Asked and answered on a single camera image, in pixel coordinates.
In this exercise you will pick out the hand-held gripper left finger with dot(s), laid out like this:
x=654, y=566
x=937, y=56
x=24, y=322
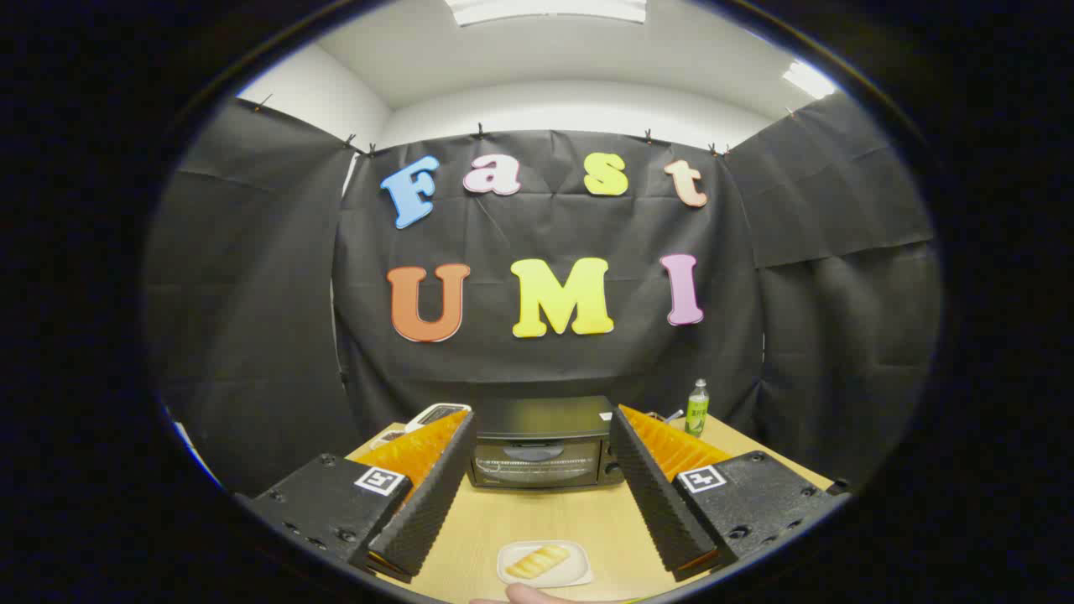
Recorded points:
x=428, y=503

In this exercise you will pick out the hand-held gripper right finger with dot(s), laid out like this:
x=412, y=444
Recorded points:
x=654, y=495

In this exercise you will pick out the sliced yellow bread roll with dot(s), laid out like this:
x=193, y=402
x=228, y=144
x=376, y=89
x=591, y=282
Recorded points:
x=537, y=561

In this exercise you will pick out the black toaster oven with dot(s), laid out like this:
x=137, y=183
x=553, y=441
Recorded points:
x=537, y=419

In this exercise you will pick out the white pop-up toaster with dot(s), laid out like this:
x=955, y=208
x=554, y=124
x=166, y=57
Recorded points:
x=430, y=412

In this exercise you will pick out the green label drink bottle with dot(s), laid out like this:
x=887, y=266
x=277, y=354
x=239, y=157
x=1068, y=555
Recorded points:
x=696, y=411

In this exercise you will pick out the white rectangular plate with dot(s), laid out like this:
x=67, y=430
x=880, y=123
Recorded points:
x=579, y=575

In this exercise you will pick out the small ceiling light panel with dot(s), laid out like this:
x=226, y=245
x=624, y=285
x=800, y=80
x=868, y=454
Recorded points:
x=808, y=80

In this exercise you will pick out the long ceiling light panel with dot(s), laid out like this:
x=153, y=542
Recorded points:
x=545, y=10

